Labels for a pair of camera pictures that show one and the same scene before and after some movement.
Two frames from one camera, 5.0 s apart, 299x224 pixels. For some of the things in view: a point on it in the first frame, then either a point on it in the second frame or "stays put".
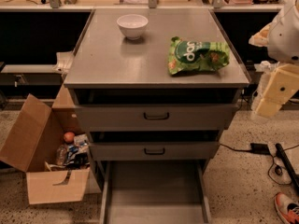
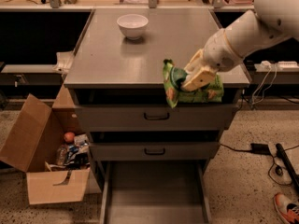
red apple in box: x=69 y=136 stays put
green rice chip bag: x=184 y=56 → x=174 y=77
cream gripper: x=285 y=37 → x=219 y=52
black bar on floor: x=288 y=164 stays put
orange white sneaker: x=287 y=208 stays put
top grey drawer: x=158 y=118 stays put
